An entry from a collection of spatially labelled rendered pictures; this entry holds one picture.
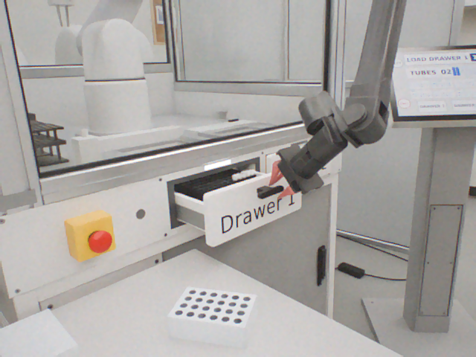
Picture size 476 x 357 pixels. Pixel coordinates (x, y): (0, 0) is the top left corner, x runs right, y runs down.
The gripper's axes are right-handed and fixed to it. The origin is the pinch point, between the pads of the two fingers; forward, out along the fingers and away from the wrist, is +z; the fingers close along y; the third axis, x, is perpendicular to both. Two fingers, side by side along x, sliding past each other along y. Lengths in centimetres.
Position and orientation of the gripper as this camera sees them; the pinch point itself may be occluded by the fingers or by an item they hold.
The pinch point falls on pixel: (277, 190)
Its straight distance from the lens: 84.5
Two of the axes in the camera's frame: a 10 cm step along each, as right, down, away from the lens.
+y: -5.0, -8.2, 2.7
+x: -7.2, 2.2, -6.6
